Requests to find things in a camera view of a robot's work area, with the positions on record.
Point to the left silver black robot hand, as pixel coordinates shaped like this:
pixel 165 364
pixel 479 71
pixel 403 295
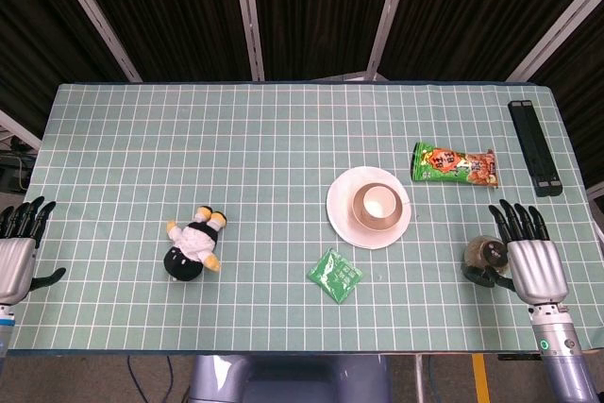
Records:
pixel 14 261

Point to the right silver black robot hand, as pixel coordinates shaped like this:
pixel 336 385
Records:
pixel 538 266

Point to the white paper cup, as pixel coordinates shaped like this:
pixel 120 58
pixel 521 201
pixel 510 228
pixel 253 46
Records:
pixel 377 205

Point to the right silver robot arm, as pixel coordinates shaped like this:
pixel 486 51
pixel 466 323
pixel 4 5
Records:
pixel 559 351

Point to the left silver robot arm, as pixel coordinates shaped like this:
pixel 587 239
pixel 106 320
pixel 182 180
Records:
pixel 5 327

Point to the small glass jar black lid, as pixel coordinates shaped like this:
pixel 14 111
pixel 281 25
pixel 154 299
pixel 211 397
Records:
pixel 483 252

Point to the black folding stand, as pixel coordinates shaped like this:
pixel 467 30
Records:
pixel 533 148

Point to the yellow floor tape strip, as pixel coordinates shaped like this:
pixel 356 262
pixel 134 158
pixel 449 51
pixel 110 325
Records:
pixel 481 379

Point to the green orange snack bag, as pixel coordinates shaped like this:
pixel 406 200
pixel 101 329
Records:
pixel 453 167

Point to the black white penguin plush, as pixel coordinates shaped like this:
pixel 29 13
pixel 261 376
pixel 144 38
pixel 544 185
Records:
pixel 193 247

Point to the beige plastic bowl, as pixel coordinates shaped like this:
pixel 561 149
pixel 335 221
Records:
pixel 363 221

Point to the green foil sachet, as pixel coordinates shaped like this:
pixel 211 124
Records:
pixel 335 275

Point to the white round plate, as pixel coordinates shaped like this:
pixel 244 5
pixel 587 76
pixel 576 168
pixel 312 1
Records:
pixel 342 205

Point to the green white grid tablecloth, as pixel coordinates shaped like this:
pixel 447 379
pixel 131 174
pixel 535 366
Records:
pixel 236 148

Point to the grey blue robot torso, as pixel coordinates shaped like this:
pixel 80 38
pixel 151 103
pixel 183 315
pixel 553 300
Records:
pixel 288 379

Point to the white partition frame post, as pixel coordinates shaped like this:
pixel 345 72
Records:
pixel 250 16
pixel 19 129
pixel 94 16
pixel 557 25
pixel 389 16

